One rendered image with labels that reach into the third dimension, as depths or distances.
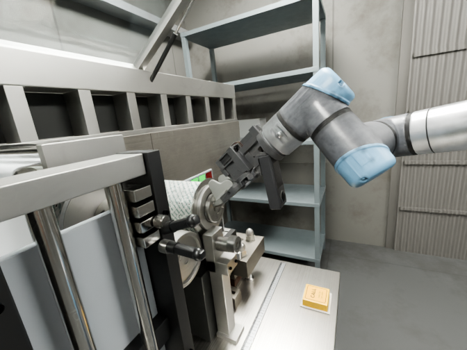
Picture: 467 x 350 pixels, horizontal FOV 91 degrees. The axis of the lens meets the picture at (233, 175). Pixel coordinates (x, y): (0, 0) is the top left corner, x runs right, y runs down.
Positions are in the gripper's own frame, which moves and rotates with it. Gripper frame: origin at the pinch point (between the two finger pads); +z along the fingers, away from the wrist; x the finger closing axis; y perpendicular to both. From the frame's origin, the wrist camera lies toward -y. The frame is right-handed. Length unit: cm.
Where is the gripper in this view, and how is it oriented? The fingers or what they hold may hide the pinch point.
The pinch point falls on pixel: (220, 204)
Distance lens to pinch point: 55.7
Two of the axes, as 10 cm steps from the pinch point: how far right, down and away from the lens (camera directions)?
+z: -6.2, 5.9, 5.1
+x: -4.5, 2.6, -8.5
